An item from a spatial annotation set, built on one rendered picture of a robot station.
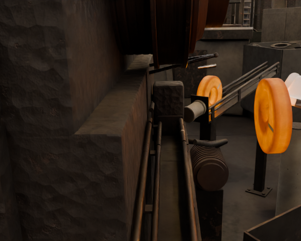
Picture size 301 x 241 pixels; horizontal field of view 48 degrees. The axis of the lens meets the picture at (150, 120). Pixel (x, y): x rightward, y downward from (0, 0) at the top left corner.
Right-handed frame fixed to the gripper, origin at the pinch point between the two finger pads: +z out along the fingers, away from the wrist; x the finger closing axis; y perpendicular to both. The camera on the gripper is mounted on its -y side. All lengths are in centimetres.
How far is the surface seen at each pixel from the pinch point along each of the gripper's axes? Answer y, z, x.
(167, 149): -23.5, 15.8, -17.4
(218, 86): -11, -2, -65
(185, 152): -17.6, 13.3, -3.1
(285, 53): 4, -75, -210
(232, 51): -7, -46, -274
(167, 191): -24.6, 15.6, 3.3
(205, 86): -11, 5, -57
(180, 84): -9.1, 15.4, -37.3
